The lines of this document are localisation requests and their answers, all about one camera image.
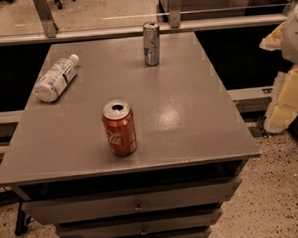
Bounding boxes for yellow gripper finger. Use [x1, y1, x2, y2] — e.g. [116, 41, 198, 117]
[263, 64, 298, 134]
[259, 23, 285, 52]

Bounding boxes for clear plastic bottle white cap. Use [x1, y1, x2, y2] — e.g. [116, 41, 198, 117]
[34, 54, 80, 102]

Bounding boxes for middle grey drawer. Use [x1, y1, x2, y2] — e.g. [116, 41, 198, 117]
[57, 206, 222, 238]

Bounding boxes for silver redbull can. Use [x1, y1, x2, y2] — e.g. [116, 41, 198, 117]
[143, 22, 160, 66]

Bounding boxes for grey metal rail frame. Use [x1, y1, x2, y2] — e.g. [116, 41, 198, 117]
[0, 0, 298, 112]

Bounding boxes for top grey drawer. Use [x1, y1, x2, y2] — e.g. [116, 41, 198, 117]
[22, 176, 241, 225]

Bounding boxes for red coca-cola can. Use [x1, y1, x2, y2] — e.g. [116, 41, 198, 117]
[102, 100, 137, 157]

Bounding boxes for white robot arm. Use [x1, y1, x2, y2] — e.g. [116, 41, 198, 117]
[259, 3, 298, 134]

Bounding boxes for grey drawer cabinet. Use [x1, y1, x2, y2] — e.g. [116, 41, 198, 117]
[0, 33, 259, 238]

